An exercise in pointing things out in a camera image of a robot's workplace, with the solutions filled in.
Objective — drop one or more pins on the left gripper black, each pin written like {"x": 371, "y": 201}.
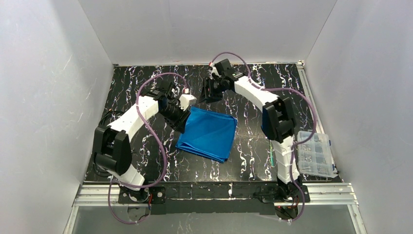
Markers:
{"x": 180, "y": 121}

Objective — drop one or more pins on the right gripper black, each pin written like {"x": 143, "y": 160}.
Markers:
{"x": 209, "y": 91}

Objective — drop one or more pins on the blue cloth napkin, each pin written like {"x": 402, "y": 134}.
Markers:
{"x": 208, "y": 134}

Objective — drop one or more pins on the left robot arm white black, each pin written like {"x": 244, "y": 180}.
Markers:
{"x": 112, "y": 142}

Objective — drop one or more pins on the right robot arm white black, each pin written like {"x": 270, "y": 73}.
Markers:
{"x": 278, "y": 119}

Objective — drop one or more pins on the iridescent fork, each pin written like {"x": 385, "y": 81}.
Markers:
{"x": 271, "y": 155}

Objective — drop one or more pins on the clear plastic organizer box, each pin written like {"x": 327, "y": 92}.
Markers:
{"x": 315, "y": 157}

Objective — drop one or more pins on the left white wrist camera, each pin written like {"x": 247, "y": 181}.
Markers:
{"x": 186, "y": 100}

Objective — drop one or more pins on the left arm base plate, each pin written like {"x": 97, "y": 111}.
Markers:
{"x": 152, "y": 195}

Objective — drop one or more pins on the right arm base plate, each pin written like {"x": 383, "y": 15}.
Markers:
{"x": 289, "y": 197}

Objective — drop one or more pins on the aluminium frame rail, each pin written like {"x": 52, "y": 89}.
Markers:
{"x": 215, "y": 208}

